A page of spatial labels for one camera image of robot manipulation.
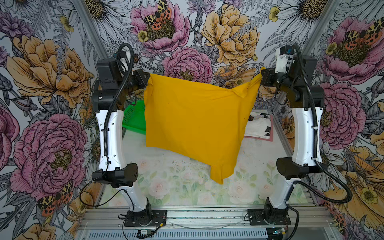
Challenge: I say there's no yellow t-shirt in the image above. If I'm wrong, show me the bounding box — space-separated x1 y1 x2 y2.
144 74 262 184

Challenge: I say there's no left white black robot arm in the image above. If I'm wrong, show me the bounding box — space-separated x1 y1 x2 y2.
91 43 154 226

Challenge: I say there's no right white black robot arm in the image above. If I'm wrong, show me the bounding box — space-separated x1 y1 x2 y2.
261 44 353 224

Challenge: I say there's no green plastic basket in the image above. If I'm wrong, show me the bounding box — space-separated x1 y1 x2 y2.
122 101 146 135

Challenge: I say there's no pink folded t-shirt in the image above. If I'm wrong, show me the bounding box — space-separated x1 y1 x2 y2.
243 113 274 142

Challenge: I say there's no right aluminium corner post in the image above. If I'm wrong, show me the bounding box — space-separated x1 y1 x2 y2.
302 0 341 55

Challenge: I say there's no aluminium corner post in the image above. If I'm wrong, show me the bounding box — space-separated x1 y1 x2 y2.
302 0 341 55
70 1 108 59

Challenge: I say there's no left aluminium corner post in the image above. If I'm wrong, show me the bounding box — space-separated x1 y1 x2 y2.
70 1 108 59

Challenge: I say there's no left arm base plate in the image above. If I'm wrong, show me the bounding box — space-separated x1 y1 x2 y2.
123 210 168 227

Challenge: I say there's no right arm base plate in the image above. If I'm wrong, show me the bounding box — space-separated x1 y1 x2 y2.
247 208 292 226

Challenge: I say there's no aluminium front rail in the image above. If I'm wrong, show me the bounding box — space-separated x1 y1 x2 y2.
79 205 335 230

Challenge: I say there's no white vented cable duct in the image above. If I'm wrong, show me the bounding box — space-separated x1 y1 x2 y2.
79 228 268 240

